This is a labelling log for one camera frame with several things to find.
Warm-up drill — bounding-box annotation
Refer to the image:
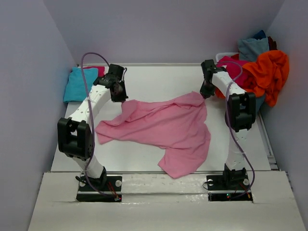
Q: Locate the light pink t-shirt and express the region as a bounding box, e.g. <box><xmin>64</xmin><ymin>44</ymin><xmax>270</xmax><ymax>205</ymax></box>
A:
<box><xmin>95</xmin><ymin>91</ymin><xmax>211</xmax><ymax>179</ymax></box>

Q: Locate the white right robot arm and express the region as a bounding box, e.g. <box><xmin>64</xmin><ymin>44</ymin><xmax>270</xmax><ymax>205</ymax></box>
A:
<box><xmin>200</xmin><ymin>60</ymin><xmax>256</xmax><ymax>193</ymax></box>

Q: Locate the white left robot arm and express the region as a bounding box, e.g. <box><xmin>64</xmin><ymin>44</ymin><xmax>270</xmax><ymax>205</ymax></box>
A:
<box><xmin>57</xmin><ymin>64</ymin><xmax>128</xmax><ymax>191</ymax></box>

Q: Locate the white laundry basket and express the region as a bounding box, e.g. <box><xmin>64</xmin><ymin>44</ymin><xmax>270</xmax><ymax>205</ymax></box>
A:
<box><xmin>215</xmin><ymin>52</ymin><xmax>239</xmax><ymax>62</ymax></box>

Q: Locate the folded magenta t-shirt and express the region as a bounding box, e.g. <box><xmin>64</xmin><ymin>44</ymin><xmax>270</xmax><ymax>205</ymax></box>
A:
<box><xmin>83</xmin><ymin>66</ymin><xmax>105</xmax><ymax>77</ymax></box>

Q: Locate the crumpled magenta t-shirt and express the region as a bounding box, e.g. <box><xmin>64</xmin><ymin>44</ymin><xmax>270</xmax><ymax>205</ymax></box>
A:
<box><xmin>217</xmin><ymin>55</ymin><xmax>249</xmax><ymax>88</ymax></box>

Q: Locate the folded turquoise t-shirt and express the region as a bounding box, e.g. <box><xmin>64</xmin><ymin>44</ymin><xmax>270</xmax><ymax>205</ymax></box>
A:
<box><xmin>63</xmin><ymin>67</ymin><xmax>98</xmax><ymax>103</ymax></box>

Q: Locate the grey-blue t-shirt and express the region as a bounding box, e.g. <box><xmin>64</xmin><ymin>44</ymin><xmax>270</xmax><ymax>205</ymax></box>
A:
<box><xmin>237</xmin><ymin>38</ymin><xmax>270</xmax><ymax>62</ymax></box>

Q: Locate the crumpled orange t-shirt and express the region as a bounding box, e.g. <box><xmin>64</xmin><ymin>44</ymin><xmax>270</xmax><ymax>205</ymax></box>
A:
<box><xmin>242</xmin><ymin>50</ymin><xmax>289</xmax><ymax>107</ymax></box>

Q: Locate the dark blue t-shirt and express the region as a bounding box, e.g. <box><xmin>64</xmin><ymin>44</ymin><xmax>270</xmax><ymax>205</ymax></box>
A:
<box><xmin>252</xmin><ymin>30</ymin><xmax>267</xmax><ymax>40</ymax></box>

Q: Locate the maroon t-shirt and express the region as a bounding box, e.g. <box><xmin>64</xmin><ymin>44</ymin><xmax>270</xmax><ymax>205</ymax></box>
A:
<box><xmin>268</xmin><ymin>37</ymin><xmax>277</xmax><ymax>51</ymax></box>

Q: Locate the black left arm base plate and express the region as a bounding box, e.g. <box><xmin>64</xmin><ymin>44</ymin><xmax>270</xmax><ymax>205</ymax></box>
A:
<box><xmin>75</xmin><ymin>174</ymin><xmax>122</xmax><ymax>203</ymax></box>

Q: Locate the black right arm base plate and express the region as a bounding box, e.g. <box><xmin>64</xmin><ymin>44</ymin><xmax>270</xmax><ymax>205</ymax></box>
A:
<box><xmin>203</xmin><ymin>175</ymin><xmax>253</xmax><ymax>202</ymax></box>

